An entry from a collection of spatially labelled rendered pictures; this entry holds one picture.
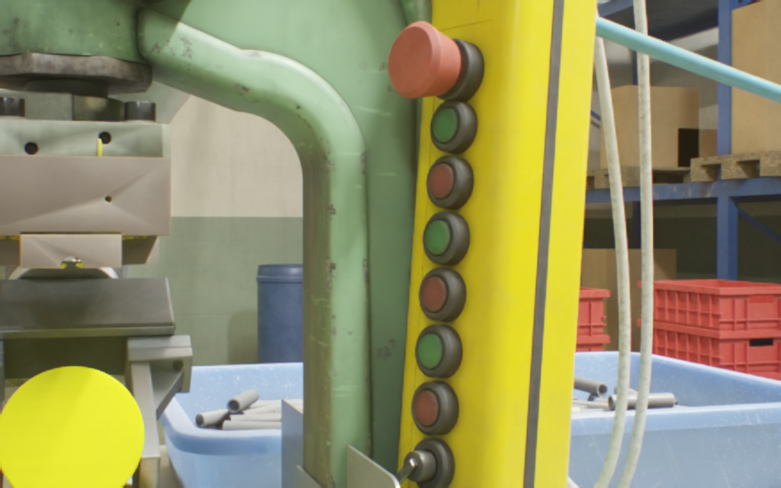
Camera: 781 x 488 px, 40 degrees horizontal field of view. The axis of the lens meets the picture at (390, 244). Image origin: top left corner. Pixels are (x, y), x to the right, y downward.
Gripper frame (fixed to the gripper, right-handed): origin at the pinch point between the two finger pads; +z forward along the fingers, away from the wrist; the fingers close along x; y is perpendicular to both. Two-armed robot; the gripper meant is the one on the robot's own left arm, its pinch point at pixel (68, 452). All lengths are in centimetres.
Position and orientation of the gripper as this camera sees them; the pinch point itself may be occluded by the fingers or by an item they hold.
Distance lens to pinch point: 63.8
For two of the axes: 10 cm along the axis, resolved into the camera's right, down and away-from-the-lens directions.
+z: 2.5, 5.7, -7.8
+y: 1.7, -8.2, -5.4
